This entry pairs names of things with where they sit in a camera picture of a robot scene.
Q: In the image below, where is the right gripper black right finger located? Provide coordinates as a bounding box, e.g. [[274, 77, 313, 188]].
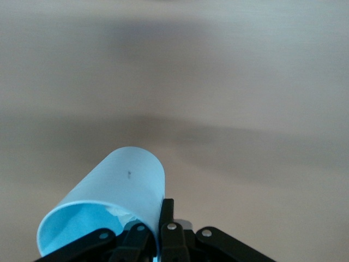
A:
[[159, 198, 189, 262]]

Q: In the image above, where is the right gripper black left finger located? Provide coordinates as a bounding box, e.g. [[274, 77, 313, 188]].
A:
[[109, 223, 158, 262]]

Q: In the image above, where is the blue paper cup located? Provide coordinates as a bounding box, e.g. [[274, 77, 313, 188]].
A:
[[36, 146, 166, 259]]

